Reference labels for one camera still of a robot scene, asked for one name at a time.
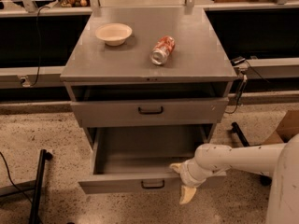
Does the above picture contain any grey drawer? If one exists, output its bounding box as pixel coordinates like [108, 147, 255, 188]
[71, 98, 228, 128]
[78, 124, 228, 195]

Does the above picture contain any black stand leg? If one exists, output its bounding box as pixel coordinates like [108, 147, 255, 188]
[232, 122, 272, 186]
[29, 149, 52, 224]

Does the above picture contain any black cable right rail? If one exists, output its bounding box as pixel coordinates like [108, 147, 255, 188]
[224, 59, 272, 115]

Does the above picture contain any black hanging cable left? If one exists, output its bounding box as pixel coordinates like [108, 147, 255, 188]
[31, 5, 50, 88]

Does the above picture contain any grey metal drawer cabinet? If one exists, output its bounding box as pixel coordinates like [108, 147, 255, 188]
[61, 7, 236, 141]

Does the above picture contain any black cable left floor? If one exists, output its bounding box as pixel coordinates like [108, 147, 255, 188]
[0, 151, 43, 224]

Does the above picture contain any orange soda can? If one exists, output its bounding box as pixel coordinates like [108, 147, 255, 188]
[150, 35, 175, 65]

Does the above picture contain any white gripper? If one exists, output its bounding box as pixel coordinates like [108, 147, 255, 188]
[170, 160, 206, 204]

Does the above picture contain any white paper bowl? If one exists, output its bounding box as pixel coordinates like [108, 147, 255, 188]
[95, 23, 133, 46]

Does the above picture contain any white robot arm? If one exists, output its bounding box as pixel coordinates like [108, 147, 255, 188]
[170, 135, 299, 224]

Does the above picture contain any grey top drawer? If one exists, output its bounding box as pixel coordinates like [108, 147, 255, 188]
[71, 98, 228, 128]

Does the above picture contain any small black device on rail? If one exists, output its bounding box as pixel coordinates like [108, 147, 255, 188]
[231, 56, 245, 66]

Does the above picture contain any brown cardboard box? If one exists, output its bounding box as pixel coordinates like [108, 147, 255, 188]
[263, 110, 299, 145]

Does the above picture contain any black stand leg right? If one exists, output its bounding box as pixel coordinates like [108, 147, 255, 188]
[232, 122, 272, 186]

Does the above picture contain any black stand leg left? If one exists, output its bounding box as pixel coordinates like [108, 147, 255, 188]
[29, 149, 52, 224]

